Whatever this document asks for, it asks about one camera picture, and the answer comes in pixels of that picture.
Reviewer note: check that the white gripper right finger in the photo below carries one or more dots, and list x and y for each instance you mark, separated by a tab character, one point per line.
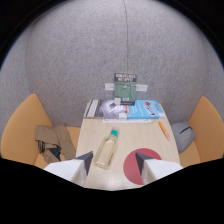
156	168

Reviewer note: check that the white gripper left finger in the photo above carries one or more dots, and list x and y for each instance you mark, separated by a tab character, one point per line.
71	167

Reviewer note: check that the red round mat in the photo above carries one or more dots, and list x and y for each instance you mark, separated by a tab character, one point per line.
131	171

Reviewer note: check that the brown jacket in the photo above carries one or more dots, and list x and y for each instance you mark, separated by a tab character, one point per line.
55	140

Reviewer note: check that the orange marker pen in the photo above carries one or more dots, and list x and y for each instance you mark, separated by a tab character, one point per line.
163	130

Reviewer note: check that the clear bottle with teal cap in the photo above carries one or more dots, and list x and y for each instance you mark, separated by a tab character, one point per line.
106	150

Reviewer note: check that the grey bag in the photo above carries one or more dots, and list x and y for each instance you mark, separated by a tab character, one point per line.
183	135

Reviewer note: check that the blue book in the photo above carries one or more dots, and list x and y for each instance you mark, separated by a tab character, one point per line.
143	110

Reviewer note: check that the orange padded seat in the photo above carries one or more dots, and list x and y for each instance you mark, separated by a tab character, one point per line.
205	131
23	130

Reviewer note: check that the black and white book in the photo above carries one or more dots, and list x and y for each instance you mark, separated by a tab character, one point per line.
105	109

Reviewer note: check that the green standing book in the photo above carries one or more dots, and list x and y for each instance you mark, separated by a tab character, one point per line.
125	88

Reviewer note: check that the white wall socket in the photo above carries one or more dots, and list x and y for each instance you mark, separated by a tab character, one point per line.
141	87
109	86

